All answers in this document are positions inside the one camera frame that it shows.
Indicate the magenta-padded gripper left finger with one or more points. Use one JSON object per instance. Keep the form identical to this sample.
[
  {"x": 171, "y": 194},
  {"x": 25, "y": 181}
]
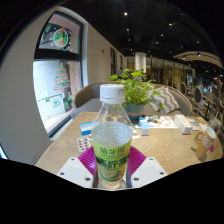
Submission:
[{"x": 78, "y": 170}]

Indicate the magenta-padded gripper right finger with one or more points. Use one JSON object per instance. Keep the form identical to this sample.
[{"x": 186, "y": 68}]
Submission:
[{"x": 146, "y": 170}]

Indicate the clear bottle with yellow-green label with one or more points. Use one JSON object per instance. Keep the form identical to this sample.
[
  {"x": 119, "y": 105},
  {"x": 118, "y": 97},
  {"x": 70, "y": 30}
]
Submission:
[{"x": 111, "y": 143}]

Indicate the small blue box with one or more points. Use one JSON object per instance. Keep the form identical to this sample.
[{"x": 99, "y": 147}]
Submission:
[{"x": 144, "y": 128}]

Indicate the small blue packet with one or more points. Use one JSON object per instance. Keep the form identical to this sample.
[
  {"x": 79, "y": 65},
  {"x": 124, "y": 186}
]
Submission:
[{"x": 86, "y": 128}]

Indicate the printed paper menu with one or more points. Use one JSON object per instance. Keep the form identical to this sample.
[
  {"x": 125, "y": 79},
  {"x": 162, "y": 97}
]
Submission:
[{"x": 161, "y": 121}]

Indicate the white carton box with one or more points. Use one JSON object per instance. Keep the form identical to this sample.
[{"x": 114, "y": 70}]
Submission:
[{"x": 183, "y": 124}]

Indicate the brown mug with white inside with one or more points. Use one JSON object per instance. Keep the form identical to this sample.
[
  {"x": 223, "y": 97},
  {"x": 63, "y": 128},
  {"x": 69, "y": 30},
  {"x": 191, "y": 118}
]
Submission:
[{"x": 204, "y": 143}]

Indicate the grey curved sofa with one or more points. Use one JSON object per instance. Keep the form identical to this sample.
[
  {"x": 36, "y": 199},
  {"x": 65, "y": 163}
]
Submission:
[{"x": 86, "y": 96}]

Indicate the green potted plant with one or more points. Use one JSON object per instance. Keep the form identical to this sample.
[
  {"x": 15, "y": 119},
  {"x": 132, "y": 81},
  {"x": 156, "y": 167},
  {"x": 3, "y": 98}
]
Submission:
[{"x": 136, "y": 88}]

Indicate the group of cafe chairs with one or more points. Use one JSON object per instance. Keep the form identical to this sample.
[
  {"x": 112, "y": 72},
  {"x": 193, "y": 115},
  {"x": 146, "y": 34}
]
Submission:
[{"x": 200, "y": 100}]

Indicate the window with holiday decals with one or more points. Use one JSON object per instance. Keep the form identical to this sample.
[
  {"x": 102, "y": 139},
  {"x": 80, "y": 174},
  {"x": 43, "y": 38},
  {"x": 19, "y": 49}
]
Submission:
[{"x": 56, "y": 83}]

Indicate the white round column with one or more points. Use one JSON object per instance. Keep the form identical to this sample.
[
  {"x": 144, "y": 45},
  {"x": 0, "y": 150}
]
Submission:
[{"x": 140, "y": 61}]

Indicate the group of ceiling spotlights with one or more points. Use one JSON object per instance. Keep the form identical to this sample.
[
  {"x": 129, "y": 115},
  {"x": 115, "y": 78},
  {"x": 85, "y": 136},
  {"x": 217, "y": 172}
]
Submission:
[{"x": 160, "y": 30}]

